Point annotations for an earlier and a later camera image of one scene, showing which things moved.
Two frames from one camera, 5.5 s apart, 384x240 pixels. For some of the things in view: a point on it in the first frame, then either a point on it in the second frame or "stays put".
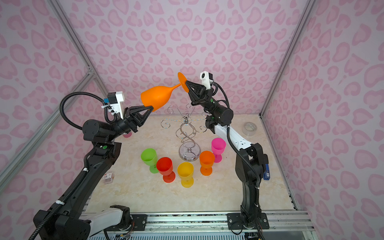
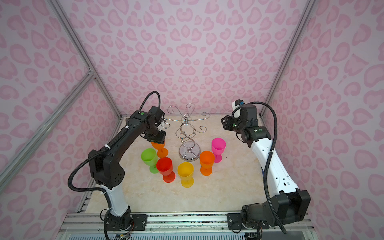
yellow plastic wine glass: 185,171 stays put
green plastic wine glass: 149,157 stays put
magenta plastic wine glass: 218,145 stays put
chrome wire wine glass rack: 188,151 stays put
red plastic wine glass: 164,166 stays put
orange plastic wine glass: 156,96 → 162,152
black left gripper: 129,124 → 161,140
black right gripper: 206,101 → 227,125
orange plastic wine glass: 206,159 stays put
